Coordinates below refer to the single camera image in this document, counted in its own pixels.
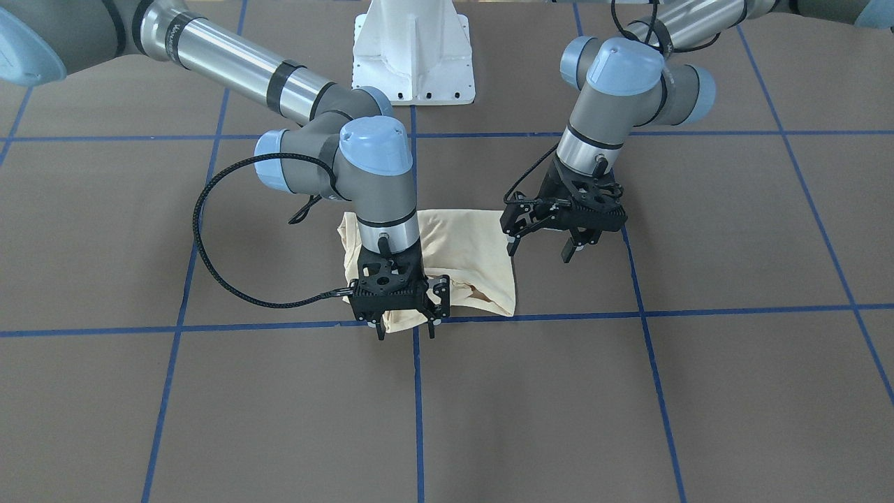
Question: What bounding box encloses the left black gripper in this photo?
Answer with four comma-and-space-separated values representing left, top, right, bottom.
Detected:
500, 155, 628, 263

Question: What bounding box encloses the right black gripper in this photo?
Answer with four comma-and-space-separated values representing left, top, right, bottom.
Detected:
349, 241, 450, 341

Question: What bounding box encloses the cream long-sleeve graphic shirt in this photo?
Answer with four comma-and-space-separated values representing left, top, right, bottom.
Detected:
338, 208, 518, 333

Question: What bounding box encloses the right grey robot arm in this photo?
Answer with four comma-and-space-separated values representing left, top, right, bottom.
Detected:
2, 1, 450, 340

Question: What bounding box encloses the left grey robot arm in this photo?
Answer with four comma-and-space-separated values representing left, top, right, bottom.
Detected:
500, 1, 893, 262

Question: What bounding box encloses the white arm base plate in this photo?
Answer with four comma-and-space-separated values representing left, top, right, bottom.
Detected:
352, 1, 476, 106

